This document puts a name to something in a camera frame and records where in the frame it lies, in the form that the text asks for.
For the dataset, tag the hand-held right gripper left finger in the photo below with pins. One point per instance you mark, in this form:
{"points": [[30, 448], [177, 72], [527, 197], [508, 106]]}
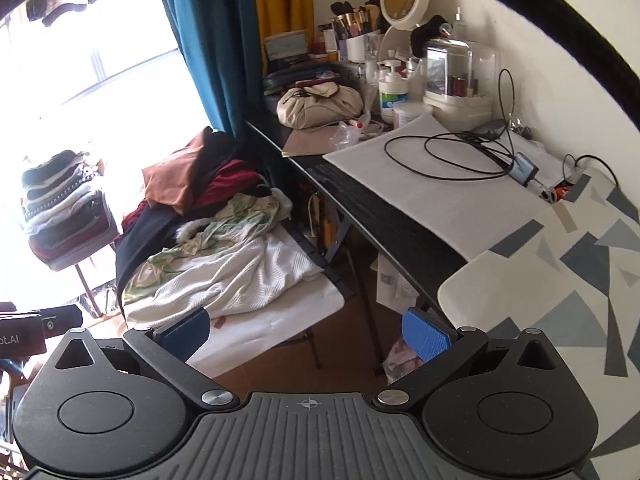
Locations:
{"points": [[182, 334]]}

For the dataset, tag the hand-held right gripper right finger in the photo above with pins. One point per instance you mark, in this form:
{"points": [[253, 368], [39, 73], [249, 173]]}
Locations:
{"points": [[425, 336]]}

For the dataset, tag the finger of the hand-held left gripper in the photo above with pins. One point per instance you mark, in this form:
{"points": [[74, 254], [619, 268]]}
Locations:
{"points": [[62, 321]]}

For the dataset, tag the rust brown garment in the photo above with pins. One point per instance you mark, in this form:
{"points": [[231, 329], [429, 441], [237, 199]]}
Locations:
{"points": [[175, 175]]}

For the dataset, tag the stack of folded clothes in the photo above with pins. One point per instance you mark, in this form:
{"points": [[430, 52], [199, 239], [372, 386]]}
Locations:
{"points": [[55, 195]]}

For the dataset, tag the pile of clothes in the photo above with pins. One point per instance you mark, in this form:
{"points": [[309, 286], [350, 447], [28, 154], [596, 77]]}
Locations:
{"points": [[235, 215]]}

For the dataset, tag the pink cloth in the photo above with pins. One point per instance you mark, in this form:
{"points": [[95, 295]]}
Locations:
{"points": [[400, 357]]}

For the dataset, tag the white printed paper sheets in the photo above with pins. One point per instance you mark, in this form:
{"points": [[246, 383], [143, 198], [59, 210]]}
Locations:
{"points": [[395, 280]]}

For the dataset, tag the grey chair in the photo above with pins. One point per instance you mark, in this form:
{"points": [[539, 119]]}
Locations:
{"points": [[85, 252]]}

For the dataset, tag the white knit cloth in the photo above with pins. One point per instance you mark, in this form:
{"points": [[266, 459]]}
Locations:
{"points": [[240, 275]]}

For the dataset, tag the black garment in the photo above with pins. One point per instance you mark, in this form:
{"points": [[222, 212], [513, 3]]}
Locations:
{"points": [[145, 240]]}

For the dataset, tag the black wooden desk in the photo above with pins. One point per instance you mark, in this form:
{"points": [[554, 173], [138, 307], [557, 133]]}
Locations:
{"points": [[380, 210]]}

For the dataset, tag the white desk mat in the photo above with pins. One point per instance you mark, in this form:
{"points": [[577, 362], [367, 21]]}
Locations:
{"points": [[450, 200]]}

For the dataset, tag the dark red garment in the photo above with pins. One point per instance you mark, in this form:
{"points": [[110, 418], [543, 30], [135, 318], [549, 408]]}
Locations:
{"points": [[225, 180]]}

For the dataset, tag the blue-grey small device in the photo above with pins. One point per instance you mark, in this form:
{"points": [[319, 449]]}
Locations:
{"points": [[522, 167]]}

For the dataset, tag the clear plastic wrapper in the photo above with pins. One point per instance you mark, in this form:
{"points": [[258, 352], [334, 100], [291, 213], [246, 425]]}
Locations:
{"points": [[350, 135]]}

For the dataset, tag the white cream jar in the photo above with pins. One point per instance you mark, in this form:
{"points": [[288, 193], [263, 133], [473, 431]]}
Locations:
{"points": [[412, 115]]}

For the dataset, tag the brown paper envelope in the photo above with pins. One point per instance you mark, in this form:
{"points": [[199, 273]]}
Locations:
{"points": [[310, 142]]}

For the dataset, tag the clear cosmetic organizer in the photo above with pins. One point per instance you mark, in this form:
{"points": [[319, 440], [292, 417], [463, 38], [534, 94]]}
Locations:
{"points": [[460, 105]]}

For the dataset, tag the white pump lotion bottle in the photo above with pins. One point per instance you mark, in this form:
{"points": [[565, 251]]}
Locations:
{"points": [[392, 95]]}

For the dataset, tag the beige cloth bag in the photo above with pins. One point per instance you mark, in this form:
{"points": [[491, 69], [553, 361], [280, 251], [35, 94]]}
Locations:
{"points": [[315, 107]]}

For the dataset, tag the white brush cup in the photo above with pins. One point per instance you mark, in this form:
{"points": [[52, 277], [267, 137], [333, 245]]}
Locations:
{"points": [[356, 49]]}

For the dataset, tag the teal curtain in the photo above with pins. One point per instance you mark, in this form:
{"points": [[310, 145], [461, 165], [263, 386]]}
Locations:
{"points": [[210, 35]]}

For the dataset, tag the black hair accessory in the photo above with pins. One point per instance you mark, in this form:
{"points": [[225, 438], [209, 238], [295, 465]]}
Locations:
{"points": [[425, 35]]}

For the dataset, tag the beige rectangular box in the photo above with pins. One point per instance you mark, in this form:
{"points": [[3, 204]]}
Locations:
{"points": [[285, 45]]}

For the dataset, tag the clear spray bottle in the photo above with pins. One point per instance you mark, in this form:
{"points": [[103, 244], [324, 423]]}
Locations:
{"points": [[460, 25]]}

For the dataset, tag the bunch of makeup brushes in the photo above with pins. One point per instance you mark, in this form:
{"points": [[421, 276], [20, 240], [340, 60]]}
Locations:
{"points": [[355, 17]]}

